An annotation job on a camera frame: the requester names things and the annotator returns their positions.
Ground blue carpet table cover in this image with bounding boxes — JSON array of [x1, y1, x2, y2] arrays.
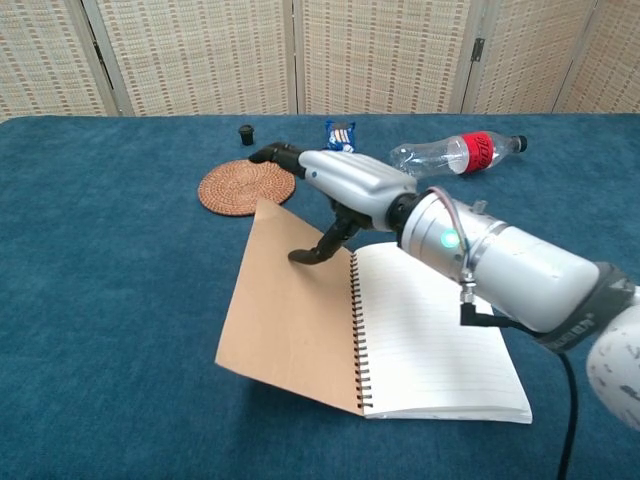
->
[[0, 113, 640, 480]]

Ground round woven rattan coaster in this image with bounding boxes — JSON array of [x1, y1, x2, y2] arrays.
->
[[197, 159, 297, 218]]

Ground blue cookie packet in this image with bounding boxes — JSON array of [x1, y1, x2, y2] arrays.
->
[[324, 119, 358, 154]]

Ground empty clear red-label bottle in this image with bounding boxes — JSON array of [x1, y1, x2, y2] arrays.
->
[[388, 130, 530, 179]]

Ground kraft cover spiral notebook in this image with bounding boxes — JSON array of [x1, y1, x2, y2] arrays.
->
[[214, 197, 534, 426]]

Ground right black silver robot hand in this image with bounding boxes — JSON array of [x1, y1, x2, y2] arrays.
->
[[248, 142, 418, 266]]

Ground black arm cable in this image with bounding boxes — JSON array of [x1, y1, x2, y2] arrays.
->
[[459, 279, 582, 480]]

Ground woven folding screen panel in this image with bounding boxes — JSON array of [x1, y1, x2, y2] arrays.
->
[[292, 0, 485, 117], [554, 0, 640, 114], [0, 0, 124, 120], [82, 0, 300, 118], [462, 0, 601, 115]]

